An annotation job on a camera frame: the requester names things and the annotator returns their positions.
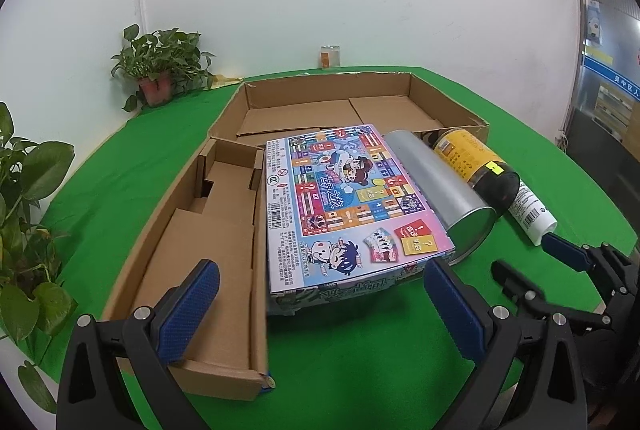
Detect glass door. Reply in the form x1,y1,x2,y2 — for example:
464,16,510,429
565,0,640,155

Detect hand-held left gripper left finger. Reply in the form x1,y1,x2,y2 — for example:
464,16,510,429
57,259,221,430

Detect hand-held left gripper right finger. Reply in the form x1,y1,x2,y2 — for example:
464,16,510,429
423,257,589,430

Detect yellow jar with black lid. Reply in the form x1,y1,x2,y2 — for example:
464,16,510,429
431,128,522,211

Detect yellow cloth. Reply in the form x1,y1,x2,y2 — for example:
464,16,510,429
210,72,246,88

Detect cardboard box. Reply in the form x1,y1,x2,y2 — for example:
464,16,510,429
102,67,492,402

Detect large leafy plant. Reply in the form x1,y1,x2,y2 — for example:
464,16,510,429
0,102,78,413

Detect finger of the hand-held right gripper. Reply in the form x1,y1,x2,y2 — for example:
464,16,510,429
542,232,640,297
491,260,610,335

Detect white spray bottle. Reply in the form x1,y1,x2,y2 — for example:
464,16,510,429
506,180,559,247

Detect colourful board game box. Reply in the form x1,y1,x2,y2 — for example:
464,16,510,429
262,124,457,317

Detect silver metal can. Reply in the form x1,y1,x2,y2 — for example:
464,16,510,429
382,129,497,267

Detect small potted plant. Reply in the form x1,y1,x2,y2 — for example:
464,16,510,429
110,24,217,113

